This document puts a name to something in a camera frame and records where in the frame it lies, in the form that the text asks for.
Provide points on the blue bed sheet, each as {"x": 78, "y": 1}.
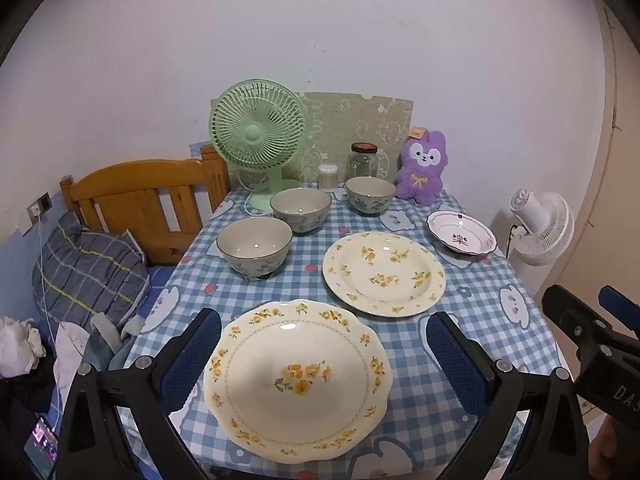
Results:
{"x": 157, "y": 277}

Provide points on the purple plush toy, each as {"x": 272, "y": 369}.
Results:
{"x": 422, "y": 180}

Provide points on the white standing fan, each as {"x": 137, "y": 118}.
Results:
{"x": 542, "y": 225}

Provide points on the wooden bed headboard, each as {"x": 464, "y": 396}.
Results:
{"x": 130, "y": 185}

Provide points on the dark cloth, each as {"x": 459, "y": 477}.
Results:
{"x": 25, "y": 400}

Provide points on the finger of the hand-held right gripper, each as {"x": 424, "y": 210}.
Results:
{"x": 570, "y": 310}
{"x": 620, "y": 307}

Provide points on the teal grey cloth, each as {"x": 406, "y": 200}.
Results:
{"x": 107, "y": 340}

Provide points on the small white red-patterned plate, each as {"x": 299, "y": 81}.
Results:
{"x": 460, "y": 230}

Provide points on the cotton swab container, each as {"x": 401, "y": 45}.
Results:
{"x": 328, "y": 177}

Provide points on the beaded-rim yellow floral plate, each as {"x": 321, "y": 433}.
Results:
{"x": 385, "y": 260}

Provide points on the white garment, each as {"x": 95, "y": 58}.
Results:
{"x": 70, "y": 355}

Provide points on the crumpled white cloth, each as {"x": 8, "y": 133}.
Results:
{"x": 20, "y": 345}

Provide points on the glass jar with dark lid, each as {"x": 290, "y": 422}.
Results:
{"x": 362, "y": 165}

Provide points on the wall socket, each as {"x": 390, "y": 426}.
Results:
{"x": 39, "y": 207}

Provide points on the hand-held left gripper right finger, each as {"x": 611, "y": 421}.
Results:
{"x": 455, "y": 360}

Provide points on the grey plaid pillow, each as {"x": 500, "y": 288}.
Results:
{"x": 90, "y": 275}

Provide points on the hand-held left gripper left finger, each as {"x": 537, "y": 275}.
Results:
{"x": 192, "y": 355}

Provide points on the smartphone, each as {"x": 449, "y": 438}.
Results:
{"x": 41, "y": 445}

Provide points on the green desk fan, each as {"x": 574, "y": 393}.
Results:
{"x": 255, "y": 132}

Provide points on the scalloped yellow floral plate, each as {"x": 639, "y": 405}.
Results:
{"x": 300, "y": 350}

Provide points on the green patterned wall board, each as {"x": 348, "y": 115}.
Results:
{"x": 360, "y": 120}

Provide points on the blue floral ceramic bowl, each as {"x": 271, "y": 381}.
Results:
{"x": 370, "y": 192}
{"x": 300, "y": 207}
{"x": 255, "y": 247}

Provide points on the blue checked tablecloth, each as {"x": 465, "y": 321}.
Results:
{"x": 475, "y": 300}

